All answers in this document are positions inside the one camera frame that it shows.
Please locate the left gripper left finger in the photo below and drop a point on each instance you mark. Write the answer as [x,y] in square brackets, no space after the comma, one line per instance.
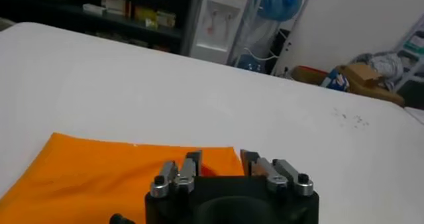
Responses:
[185,175]

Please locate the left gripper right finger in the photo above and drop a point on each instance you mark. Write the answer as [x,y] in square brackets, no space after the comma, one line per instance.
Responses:
[265,170]

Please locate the orange t-shirt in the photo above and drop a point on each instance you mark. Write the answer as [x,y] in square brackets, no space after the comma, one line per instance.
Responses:
[99,179]

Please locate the grey clothes pile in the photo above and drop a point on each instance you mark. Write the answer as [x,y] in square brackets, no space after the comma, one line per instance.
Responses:
[386,64]

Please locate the open cardboard box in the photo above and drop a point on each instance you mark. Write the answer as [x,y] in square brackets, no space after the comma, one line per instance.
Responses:
[308,75]

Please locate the blue water jug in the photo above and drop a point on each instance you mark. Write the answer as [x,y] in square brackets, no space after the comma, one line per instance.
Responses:
[280,0]
[251,64]

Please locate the blue and white bag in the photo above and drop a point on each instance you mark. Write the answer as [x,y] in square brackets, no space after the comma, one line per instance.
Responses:
[335,79]

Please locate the large cardboard box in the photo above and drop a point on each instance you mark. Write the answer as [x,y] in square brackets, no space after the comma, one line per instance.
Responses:
[367,83]

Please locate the white jug rack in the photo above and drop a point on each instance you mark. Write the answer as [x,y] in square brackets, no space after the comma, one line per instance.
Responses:
[242,30]

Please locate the white water dispenser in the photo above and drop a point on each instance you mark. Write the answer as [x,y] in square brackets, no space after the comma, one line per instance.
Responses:
[215,26]

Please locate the small green box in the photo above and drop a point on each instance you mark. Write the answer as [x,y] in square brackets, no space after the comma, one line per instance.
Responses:
[151,24]

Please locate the beige green box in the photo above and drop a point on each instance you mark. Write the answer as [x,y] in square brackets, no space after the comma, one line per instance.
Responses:
[166,19]

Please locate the white side table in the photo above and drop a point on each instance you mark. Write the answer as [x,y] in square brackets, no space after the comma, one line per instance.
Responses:
[415,114]

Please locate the yellow green box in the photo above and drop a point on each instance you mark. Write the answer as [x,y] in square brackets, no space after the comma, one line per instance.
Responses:
[145,13]

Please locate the black shelving unit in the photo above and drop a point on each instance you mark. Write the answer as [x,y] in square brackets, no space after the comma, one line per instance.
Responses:
[83,26]

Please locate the white and red box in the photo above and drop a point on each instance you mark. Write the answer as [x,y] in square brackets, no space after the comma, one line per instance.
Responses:
[117,6]

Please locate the small flat white box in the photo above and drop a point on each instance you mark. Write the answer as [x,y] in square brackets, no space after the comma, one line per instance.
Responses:
[94,9]

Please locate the white storage shelf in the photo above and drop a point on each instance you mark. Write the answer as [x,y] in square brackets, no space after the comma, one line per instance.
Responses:
[414,46]

